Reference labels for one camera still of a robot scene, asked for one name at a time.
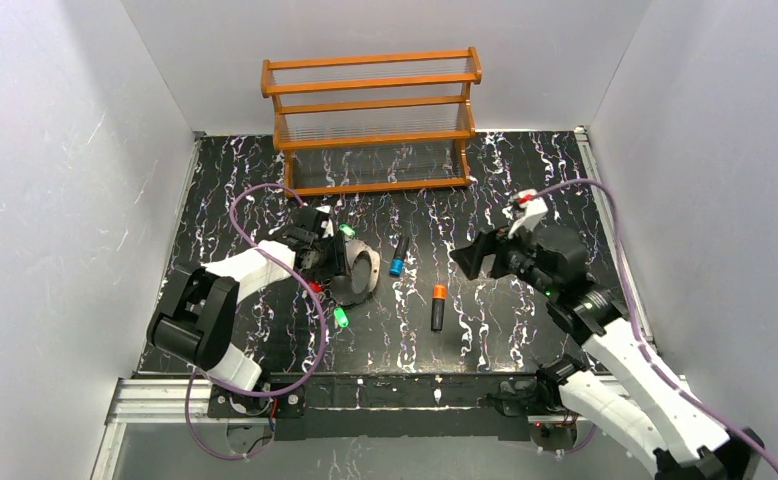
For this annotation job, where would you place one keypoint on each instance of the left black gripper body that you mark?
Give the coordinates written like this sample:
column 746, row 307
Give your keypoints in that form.
column 335, row 254

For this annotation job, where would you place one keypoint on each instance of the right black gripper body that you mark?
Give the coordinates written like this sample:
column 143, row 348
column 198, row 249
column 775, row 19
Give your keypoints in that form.
column 501, row 252

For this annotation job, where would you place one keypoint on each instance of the green key tag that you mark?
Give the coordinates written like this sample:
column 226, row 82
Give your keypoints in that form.
column 340, row 317
column 347, row 231

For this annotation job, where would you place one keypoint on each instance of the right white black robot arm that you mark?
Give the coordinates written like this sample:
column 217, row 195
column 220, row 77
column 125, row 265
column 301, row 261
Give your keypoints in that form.
column 654, row 422

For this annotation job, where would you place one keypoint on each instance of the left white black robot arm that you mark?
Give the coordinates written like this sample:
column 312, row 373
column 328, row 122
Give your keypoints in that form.
column 195, row 315

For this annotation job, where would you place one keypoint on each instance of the orange capped black marker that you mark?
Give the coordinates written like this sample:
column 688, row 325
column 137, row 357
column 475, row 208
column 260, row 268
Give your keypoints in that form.
column 438, row 307

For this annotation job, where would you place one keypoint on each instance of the blue capped black marker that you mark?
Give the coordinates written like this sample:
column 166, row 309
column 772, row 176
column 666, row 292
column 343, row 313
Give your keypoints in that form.
column 398, row 261

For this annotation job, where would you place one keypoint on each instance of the orange wooden shelf rack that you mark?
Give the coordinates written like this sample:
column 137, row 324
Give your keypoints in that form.
column 373, row 123

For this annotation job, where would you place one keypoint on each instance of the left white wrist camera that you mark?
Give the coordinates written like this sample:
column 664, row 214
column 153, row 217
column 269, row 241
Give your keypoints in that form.
column 315, row 220

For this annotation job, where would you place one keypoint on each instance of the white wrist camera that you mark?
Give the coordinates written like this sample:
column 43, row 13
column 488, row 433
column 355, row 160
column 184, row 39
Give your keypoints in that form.
column 528, row 210
column 315, row 220

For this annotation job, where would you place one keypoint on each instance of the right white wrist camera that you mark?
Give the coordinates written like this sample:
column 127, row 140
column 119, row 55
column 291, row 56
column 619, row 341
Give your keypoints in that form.
column 528, row 210

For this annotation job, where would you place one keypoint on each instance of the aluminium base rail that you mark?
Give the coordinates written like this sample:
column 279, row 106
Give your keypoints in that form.
column 155, row 402

